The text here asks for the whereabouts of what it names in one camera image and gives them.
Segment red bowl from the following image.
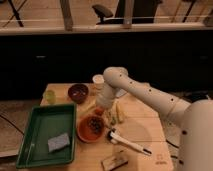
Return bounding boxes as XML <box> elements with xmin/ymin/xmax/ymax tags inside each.
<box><xmin>77</xmin><ymin>115</ymin><xmax>105</xmax><ymax>143</ymax></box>

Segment white paper cup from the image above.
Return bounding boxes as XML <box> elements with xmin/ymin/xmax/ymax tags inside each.
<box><xmin>92</xmin><ymin>74</ymin><xmax>104</xmax><ymax>90</ymax></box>

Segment dark purple grapes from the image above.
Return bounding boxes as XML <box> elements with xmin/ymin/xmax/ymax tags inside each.
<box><xmin>88</xmin><ymin>118</ymin><xmax>104</xmax><ymax>134</ymax></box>

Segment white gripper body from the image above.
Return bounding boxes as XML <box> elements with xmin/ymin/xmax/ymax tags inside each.
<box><xmin>96</xmin><ymin>84</ymin><xmax>116</xmax><ymax>109</ymax></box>

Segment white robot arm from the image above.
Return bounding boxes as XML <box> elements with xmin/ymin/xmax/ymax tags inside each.
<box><xmin>96</xmin><ymin>67</ymin><xmax>213</xmax><ymax>171</ymax></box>

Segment black office chair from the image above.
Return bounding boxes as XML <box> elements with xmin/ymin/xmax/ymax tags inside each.
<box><xmin>92</xmin><ymin>0</ymin><xmax>162</xmax><ymax>25</ymax></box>

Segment white handled brush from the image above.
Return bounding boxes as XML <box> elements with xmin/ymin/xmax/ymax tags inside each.
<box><xmin>107</xmin><ymin>130</ymin><xmax>152</xmax><ymax>156</ymax></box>

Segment small green cup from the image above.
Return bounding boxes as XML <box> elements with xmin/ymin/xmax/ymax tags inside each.
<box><xmin>44</xmin><ymin>90</ymin><xmax>56</xmax><ymax>104</ymax></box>

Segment green plastic tray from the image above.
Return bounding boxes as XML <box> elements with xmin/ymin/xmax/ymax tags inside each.
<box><xmin>16</xmin><ymin>103</ymin><xmax>76</xmax><ymax>169</ymax></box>

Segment small wooden block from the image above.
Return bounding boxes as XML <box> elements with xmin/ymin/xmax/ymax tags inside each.
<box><xmin>101</xmin><ymin>150</ymin><xmax>128</xmax><ymax>171</ymax></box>

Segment yellow corn cob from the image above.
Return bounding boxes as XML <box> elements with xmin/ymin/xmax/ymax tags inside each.
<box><xmin>116</xmin><ymin>102</ymin><xmax>124</xmax><ymax>123</ymax></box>

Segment dark brown bowl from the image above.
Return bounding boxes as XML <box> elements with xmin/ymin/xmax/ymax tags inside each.
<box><xmin>68</xmin><ymin>83</ymin><xmax>89</xmax><ymax>104</ymax></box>

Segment grey sponge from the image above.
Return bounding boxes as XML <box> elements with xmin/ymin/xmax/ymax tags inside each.
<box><xmin>48</xmin><ymin>133</ymin><xmax>70</xmax><ymax>152</ymax></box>

